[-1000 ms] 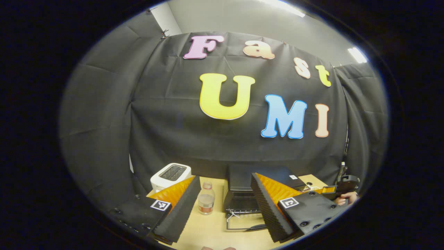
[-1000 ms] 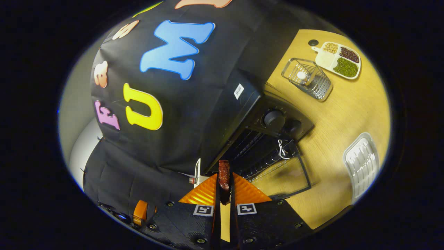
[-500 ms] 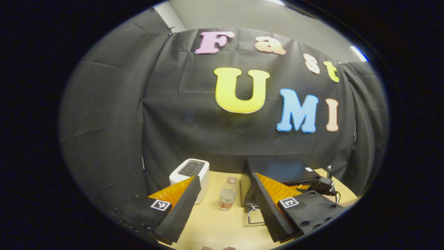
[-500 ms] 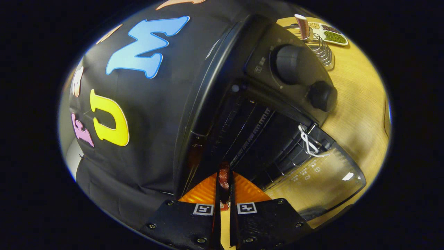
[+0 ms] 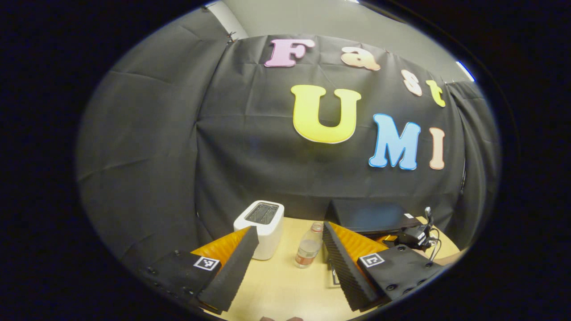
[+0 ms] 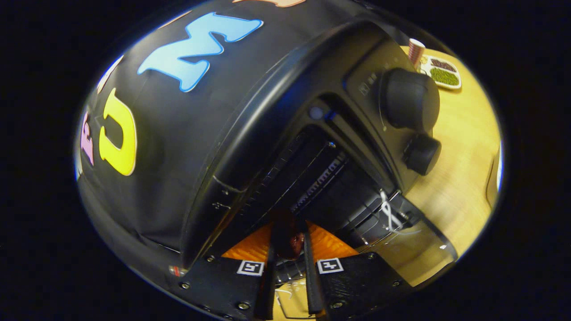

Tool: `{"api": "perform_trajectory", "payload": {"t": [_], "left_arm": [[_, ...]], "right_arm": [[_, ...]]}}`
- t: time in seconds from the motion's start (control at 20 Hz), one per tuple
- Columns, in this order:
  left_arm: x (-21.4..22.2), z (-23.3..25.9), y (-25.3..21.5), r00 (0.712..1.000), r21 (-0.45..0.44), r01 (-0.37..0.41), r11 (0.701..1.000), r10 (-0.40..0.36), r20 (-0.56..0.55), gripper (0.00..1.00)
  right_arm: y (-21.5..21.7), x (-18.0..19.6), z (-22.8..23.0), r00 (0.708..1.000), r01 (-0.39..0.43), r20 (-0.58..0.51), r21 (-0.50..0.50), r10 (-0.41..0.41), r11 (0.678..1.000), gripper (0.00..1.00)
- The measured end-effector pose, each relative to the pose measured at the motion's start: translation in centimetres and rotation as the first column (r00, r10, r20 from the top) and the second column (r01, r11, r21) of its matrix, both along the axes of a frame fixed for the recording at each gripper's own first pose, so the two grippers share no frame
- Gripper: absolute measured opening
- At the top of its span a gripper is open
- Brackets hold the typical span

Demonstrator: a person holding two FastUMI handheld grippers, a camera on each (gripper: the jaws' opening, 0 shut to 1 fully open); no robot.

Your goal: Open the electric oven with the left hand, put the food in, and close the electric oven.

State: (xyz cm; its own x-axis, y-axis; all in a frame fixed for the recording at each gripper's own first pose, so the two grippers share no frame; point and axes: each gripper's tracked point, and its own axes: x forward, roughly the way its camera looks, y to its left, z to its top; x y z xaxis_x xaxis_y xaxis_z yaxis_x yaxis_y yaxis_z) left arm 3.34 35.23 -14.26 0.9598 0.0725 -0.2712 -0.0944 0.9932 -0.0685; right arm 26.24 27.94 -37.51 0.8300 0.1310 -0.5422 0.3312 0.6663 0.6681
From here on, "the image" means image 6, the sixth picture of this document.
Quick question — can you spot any black electric oven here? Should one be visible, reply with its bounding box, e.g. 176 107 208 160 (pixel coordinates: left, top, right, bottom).
181 18 459 319

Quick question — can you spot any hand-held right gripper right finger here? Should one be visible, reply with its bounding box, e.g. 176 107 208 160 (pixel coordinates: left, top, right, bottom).
302 221 414 318

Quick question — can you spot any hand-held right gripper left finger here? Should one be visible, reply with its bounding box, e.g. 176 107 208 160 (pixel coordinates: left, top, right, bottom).
178 214 281 321

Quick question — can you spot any white cord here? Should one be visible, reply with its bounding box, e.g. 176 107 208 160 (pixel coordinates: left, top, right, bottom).
379 191 422 236

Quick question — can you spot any striped paper cup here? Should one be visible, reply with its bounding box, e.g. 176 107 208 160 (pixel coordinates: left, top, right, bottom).
408 38 426 70

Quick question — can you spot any white divided plate with beans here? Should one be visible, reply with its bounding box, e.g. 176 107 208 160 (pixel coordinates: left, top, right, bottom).
419 54 462 91

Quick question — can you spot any black backdrop cloth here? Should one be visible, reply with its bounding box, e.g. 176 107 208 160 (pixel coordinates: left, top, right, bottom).
75 0 371 286

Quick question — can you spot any red-brown grilled meat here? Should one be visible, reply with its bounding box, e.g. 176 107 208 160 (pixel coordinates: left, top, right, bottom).
272 210 308 260

